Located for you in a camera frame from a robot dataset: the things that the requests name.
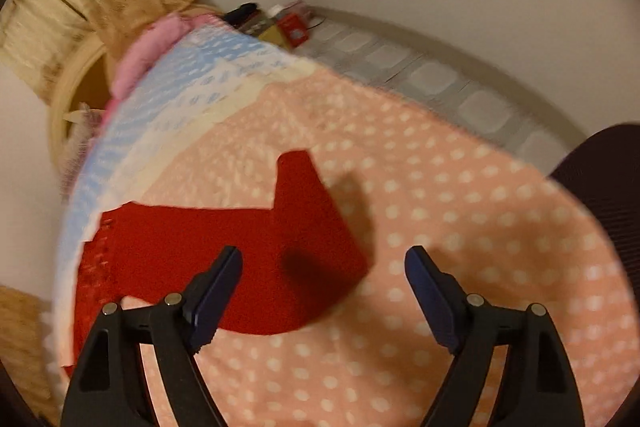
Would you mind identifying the red knitted cardigan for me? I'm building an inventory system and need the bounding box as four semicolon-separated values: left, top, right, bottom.
73;150;371;357

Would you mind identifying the striped grey pillow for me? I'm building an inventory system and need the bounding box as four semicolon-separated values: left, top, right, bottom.
58;103;105;202

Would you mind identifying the polka dot bed sheet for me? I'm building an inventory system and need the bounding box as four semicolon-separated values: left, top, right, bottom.
52;26;639;426

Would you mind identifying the cream round headboard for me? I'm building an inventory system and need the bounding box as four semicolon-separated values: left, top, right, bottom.
46;3;222;172

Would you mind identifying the pink pillow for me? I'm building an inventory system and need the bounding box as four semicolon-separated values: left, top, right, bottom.
101;12;232;129

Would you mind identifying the beige side curtain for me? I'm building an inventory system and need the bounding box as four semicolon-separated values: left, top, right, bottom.
1;0;92;104

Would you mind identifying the grey tufted mattress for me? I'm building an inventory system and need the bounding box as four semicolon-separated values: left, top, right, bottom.
296;17;572;174

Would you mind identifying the black bedside item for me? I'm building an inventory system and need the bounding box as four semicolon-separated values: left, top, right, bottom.
221;3;259;28

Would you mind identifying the red small box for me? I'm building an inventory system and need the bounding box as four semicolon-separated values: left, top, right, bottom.
276;13;309;49

